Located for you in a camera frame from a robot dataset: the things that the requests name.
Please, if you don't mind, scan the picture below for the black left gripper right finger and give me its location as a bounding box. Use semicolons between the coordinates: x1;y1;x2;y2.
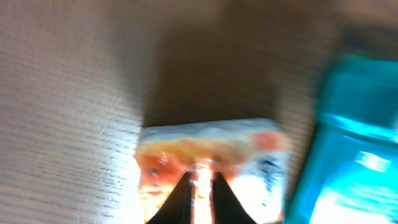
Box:
212;172;256;224

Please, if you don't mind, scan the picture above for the orange snack packet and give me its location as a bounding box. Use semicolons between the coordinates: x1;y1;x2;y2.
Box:
134;118;289;223

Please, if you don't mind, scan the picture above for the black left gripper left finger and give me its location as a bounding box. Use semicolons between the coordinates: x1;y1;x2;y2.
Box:
147;172;193;224

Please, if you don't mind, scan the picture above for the teal mouthwash bottle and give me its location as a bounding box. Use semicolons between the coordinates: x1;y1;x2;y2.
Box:
286;55;397;224

